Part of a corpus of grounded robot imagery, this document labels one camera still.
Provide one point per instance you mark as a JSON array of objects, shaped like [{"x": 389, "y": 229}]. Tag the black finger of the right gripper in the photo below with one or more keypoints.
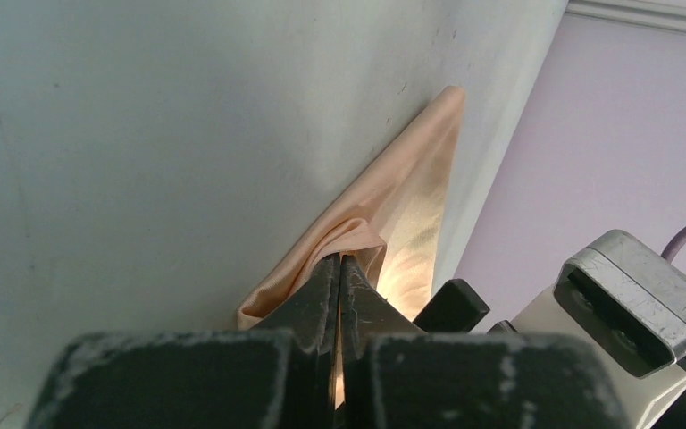
[{"x": 456, "y": 307}]

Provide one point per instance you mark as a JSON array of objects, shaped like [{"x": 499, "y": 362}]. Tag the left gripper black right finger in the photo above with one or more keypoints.
[{"x": 398, "y": 376}]

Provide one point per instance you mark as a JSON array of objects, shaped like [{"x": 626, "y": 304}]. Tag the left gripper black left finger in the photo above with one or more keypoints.
[{"x": 278, "y": 374}]

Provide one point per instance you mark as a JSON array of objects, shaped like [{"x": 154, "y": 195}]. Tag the peach cloth napkin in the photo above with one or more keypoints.
[{"x": 389, "y": 218}]

